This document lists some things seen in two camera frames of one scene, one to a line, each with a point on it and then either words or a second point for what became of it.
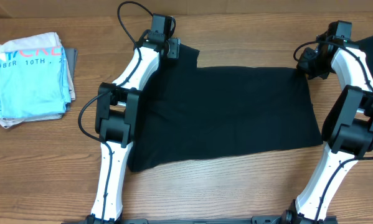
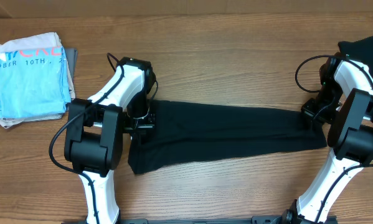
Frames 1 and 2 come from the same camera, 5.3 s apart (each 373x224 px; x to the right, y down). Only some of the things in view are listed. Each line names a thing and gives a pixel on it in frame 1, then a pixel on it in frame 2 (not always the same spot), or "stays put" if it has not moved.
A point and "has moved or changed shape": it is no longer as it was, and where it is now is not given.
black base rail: (265, 219) stays put
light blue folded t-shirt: (31, 81) stays put
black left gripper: (174, 50) → (134, 129)
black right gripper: (302, 67) → (307, 111)
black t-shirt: (188, 112) has moved or changed shape
